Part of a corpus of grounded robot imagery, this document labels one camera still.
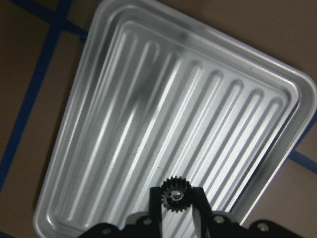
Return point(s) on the black bearing gear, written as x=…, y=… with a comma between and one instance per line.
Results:
x=176, y=194

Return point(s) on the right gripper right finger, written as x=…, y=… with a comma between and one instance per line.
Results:
x=201, y=212

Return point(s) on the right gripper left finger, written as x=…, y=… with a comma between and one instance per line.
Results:
x=155, y=211

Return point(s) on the silver ribbed metal tray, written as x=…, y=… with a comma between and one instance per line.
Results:
x=159, y=94

